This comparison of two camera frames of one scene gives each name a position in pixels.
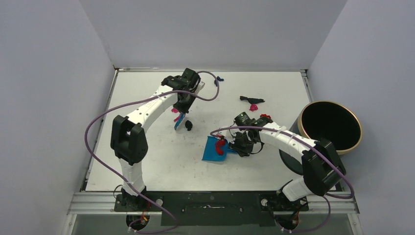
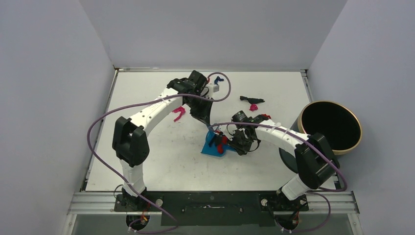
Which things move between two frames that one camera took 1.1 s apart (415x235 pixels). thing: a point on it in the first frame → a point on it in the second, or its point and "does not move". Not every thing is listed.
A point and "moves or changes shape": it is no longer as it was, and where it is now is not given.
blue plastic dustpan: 210,152 moves or changes shape
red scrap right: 265,115 does not move
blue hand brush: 181,117 → 210,137
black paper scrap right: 252,100 does not move
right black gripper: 242,144 does not move
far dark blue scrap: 216,81 does not move
